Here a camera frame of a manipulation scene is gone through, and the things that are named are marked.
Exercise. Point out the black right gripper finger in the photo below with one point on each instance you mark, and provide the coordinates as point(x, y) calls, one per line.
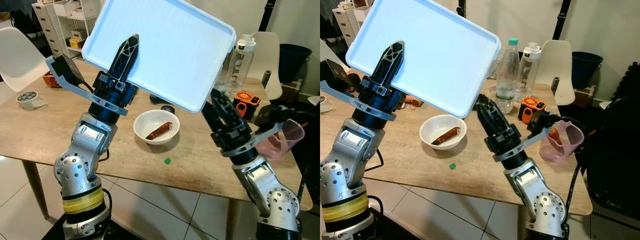
point(491, 116)
point(212, 124)
point(485, 127)
point(225, 112)

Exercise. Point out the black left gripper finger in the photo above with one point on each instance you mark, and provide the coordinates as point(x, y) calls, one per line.
point(392, 62)
point(126, 57)

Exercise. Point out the white plastic tray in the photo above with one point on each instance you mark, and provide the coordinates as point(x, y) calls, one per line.
point(430, 55)
point(170, 50)

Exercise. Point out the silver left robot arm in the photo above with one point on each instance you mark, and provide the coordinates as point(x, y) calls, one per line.
point(82, 145)
point(350, 150)

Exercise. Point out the orange black tool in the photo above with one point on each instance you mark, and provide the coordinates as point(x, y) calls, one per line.
point(246, 102)
point(530, 109)

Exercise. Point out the orange cylindrical object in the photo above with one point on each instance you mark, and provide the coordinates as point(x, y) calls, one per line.
point(412, 102)

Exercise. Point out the clear water bottle green cap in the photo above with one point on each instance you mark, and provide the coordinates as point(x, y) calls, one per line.
point(507, 75)
point(226, 75)

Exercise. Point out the reddish brown sausage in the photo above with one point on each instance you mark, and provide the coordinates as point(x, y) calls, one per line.
point(160, 131)
point(446, 136)

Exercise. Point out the small black object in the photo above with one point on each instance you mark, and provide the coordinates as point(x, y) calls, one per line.
point(156, 100)

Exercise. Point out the small black round cap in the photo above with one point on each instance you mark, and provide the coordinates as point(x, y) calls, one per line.
point(167, 108)

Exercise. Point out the small orange food piece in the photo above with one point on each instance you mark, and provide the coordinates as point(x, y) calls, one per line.
point(553, 134)

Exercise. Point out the white bowl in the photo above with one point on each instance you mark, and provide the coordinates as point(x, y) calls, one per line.
point(435, 127)
point(150, 125)

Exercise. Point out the clear sport bottle white lid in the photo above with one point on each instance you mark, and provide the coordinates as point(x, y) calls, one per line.
point(242, 65)
point(530, 70)

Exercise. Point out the small yellow box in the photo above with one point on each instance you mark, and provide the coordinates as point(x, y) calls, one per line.
point(76, 43)

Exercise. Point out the small grey cylinder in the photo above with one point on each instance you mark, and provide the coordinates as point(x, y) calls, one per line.
point(267, 79)
point(556, 86)

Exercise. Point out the pink transparent measuring cup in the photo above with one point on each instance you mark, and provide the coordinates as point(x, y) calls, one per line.
point(562, 147)
point(287, 140)

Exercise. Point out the white tape roll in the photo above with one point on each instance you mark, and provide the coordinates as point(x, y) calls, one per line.
point(324, 100)
point(26, 99)

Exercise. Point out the white drawer shelf unit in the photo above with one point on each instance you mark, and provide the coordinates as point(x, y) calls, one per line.
point(55, 25)
point(350, 20)

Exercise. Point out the small orange device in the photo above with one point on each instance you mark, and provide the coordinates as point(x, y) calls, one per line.
point(50, 80)

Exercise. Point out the light wooden table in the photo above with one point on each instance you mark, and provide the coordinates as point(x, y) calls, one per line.
point(400, 162)
point(60, 135)

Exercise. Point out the white plastic chair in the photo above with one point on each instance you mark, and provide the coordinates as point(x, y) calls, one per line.
point(560, 65)
point(270, 55)
point(325, 52)
point(17, 57)

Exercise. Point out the black office chair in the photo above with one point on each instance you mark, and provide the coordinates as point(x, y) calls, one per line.
point(615, 155)
point(311, 150)

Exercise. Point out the black tripod pole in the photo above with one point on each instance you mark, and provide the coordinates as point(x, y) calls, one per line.
point(460, 7)
point(267, 15)
point(562, 20)

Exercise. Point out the black bucket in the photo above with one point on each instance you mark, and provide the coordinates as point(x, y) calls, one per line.
point(295, 60)
point(587, 65)

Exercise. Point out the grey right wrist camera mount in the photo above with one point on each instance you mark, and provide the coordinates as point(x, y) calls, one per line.
point(525, 142)
point(257, 137)

